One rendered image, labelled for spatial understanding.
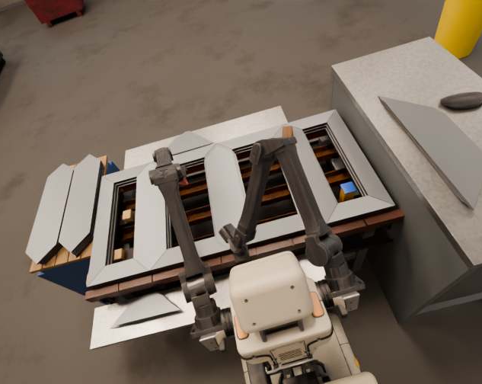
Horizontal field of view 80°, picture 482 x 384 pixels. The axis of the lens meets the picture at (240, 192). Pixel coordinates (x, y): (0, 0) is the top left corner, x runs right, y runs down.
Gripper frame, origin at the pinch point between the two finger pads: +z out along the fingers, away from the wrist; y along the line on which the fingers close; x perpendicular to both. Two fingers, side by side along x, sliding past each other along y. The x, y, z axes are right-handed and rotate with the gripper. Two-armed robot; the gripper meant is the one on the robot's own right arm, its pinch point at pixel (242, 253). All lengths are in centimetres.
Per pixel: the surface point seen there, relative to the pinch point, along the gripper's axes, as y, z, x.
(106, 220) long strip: -40, 10, -73
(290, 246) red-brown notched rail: 2.0, 4.5, 23.0
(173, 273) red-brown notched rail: -0.2, 4.5, -36.5
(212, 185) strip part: -43.9, 10.7, -9.1
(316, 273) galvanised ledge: 16.1, 15.0, 32.2
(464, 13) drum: -181, 81, 250
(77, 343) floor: 17, 86, -146
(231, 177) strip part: -45.5, 10.9, 2.5
